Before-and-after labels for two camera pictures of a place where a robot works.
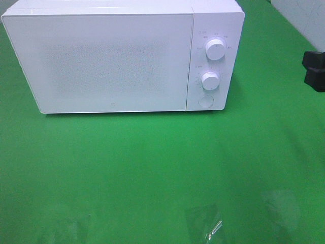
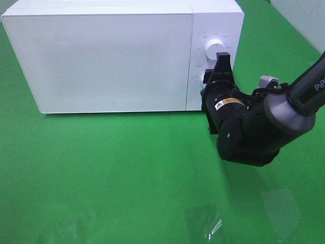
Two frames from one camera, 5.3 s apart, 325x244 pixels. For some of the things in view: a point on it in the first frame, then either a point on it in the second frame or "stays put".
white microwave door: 91,63 stays put
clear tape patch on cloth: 203,224 stays put
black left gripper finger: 315,75 → 207,76
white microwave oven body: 127,56 stays put
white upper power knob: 215,50 stays put
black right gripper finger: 314,62 → 223,69
